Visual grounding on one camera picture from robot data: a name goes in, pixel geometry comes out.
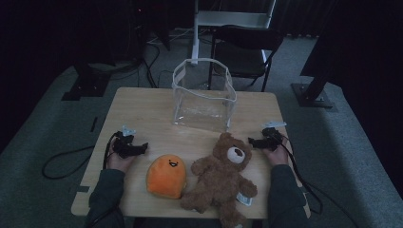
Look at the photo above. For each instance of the small black stick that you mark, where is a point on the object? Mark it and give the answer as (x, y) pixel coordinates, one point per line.
(93, 124)

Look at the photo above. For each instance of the black stand base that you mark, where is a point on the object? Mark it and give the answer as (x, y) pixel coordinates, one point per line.
(88, 85)
(312, 95)

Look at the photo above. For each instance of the brown teddy bear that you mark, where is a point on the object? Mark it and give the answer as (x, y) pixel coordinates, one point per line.
(218, 177)

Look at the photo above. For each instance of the white metal stand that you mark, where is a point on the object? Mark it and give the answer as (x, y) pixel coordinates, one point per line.
(228, 19)

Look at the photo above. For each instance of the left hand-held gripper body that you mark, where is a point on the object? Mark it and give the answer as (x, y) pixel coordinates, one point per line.
(123, 144)

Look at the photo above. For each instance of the person's right hand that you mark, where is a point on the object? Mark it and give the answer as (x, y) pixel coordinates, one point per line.
(278, 156)

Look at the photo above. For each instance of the orange smiling plush toy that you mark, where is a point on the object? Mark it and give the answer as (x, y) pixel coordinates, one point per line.
(166, 177)

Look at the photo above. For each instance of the person's left hand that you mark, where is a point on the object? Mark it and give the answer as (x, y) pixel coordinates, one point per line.
(120, 163)

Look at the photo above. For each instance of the black folding chair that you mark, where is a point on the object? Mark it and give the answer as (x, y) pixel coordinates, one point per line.
(240, 60)

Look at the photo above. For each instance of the dark equipment rack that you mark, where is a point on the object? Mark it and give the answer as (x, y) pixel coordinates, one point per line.
(139, 31)

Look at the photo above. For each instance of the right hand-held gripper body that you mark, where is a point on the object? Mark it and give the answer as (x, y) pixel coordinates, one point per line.
(272, 137)

